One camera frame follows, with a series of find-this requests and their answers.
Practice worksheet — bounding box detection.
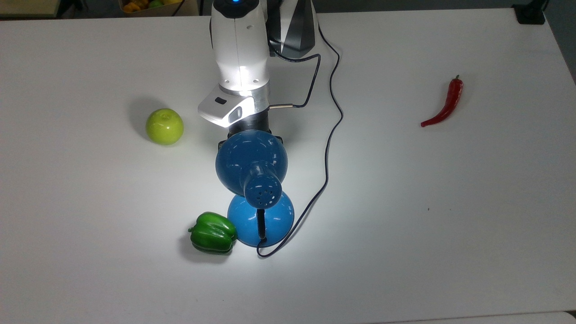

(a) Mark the green apple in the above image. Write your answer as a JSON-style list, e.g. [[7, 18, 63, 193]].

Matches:
[[145, 108, 185, 146]]

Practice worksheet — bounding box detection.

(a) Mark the green bell pepper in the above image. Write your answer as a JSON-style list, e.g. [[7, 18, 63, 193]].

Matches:
[[188, 211, 238, 254]]

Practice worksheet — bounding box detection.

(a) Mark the cardboard box with fruit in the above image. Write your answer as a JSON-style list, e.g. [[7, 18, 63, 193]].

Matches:
[[118, 0, 200, 18]]

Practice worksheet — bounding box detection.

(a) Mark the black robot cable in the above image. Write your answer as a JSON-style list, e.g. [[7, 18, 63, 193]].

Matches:
[[268, 40, 322, 109]]

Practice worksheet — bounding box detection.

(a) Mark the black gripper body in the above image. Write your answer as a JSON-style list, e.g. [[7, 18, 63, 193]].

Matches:
[[218, 112, 285, 152]]

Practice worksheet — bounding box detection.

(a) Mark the black corner table clamp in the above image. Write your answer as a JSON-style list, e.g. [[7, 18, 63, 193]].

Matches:
[[512, 0, 549, 26]]

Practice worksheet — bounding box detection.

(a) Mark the red chili pepper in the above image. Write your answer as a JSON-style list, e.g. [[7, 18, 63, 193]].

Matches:
[[420, 75, 464, 128]]

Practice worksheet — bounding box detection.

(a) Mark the dark lamp power cord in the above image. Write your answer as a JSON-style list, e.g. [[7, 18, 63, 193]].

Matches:
[[256, 26, 344, 258]]

